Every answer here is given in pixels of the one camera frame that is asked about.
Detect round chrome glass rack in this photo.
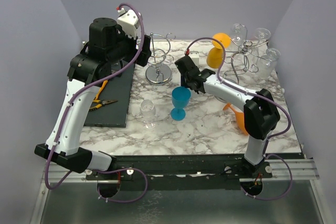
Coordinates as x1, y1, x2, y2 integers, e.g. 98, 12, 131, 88
145, 33, 172, 86

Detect scrolled chrome glass rack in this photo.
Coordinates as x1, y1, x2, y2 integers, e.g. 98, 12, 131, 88
214, 38, 265, 82

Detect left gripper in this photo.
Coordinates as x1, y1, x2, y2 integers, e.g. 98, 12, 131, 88
107, 25, 151, 66

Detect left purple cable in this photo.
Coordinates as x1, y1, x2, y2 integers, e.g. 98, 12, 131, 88
44, 3, 149, 204

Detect small clear wine glass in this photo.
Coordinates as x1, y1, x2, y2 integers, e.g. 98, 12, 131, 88
254, 28, 271, 47

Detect clear stemmed wine glass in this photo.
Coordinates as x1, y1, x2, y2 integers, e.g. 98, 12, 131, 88
140, 100, 156, 129

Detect aluminium rail frame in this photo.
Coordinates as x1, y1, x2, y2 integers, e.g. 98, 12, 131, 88
28, 40, 321, 224

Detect yellow handled pliers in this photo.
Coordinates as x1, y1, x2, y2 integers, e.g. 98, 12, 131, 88
89, 100, 117, 112

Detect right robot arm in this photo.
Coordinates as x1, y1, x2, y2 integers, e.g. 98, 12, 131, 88
175, 55, 280, 178

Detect tall clear flute glass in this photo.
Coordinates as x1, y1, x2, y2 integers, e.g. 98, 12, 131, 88
229, 23, 247, 50

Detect blue plastic goblet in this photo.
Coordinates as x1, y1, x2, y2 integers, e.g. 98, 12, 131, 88
170, 87, 191, 121

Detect clear ribbed wine glass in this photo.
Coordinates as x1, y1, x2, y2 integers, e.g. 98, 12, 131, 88
256, 48, 281, 79

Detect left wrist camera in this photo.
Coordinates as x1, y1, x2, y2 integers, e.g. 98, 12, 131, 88
117, 7, 142, 39

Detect yellow plastic goblet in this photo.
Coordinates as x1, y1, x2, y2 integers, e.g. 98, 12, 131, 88
206, 33, 231, 69

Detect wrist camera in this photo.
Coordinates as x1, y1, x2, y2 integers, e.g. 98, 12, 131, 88
185, 49, 200, 67
117, 7, 142, 39

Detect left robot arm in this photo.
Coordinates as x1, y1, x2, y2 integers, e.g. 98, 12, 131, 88
34, 14, 150, 179

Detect orange plastic goblet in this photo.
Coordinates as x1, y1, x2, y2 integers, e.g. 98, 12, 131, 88
223, 103, 248, 135

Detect dark tool mat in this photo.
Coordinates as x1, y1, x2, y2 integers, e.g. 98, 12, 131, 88
84, 65, 135, 128

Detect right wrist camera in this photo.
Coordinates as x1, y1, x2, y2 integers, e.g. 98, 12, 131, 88
185, 49, 200, 67

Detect black orange hammer tool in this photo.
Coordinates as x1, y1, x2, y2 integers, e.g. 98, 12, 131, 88
94, 80, 108, 100

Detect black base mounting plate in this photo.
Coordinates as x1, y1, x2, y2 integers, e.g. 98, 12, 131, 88
83, 153, 274, 192

